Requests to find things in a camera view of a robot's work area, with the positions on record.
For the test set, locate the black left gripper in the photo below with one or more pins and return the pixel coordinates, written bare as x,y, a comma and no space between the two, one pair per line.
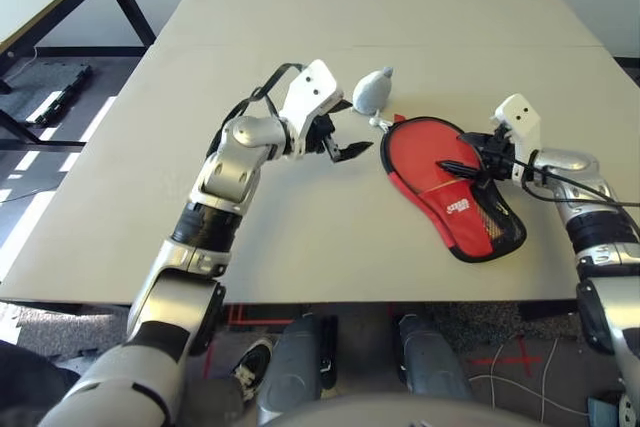
320,134

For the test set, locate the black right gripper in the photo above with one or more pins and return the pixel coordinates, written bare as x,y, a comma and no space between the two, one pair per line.
497,157

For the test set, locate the grey plush toy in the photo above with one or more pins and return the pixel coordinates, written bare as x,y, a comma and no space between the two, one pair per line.
372,92

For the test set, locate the red black paddle case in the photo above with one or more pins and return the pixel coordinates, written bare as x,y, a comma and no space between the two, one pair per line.
465,227

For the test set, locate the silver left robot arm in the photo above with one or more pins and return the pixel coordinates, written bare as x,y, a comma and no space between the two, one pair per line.
165,297

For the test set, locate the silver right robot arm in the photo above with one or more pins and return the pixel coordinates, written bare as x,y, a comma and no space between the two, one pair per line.
575,167

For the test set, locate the red tape cross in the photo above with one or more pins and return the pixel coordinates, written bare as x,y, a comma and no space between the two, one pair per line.
520,359

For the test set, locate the black white shoe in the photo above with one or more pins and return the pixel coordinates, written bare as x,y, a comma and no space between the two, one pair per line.
252,367
327,347

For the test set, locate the grey robot torso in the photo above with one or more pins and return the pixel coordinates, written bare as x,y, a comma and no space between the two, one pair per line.
400,412

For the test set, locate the red tape strip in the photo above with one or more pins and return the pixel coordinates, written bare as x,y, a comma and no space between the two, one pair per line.
208,359

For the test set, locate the black elongated device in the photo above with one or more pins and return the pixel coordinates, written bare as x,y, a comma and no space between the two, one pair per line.
65,92

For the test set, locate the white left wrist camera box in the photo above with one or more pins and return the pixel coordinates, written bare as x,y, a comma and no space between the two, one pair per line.
310,92

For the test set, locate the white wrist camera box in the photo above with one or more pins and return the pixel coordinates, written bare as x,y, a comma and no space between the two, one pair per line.
310,92
520,114

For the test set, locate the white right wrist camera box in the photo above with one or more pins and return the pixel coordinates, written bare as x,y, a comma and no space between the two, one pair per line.
520,114

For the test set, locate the orange tape frame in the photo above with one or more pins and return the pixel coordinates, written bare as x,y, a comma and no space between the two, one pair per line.
235,319

